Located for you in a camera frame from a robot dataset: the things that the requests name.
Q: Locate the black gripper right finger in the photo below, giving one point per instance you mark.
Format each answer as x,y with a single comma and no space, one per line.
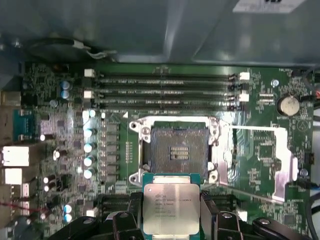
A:
225,230

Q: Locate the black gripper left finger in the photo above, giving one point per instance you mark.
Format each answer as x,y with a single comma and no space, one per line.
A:
125,230

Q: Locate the silver CPU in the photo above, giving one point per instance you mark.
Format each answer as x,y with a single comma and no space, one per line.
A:
171,207

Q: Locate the RAM slot white clips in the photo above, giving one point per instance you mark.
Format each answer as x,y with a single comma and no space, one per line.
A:
162,97
115,206
162,77

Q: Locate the RAM slot black clips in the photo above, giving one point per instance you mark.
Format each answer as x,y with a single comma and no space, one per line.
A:
115,198
162,87
162,106

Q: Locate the green motherboard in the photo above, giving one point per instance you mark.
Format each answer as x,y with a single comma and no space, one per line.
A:
262,140

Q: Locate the silver coin battery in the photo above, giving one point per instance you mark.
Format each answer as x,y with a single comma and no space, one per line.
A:
288,105

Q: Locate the black PC case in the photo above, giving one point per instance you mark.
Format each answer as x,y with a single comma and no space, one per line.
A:
125,30

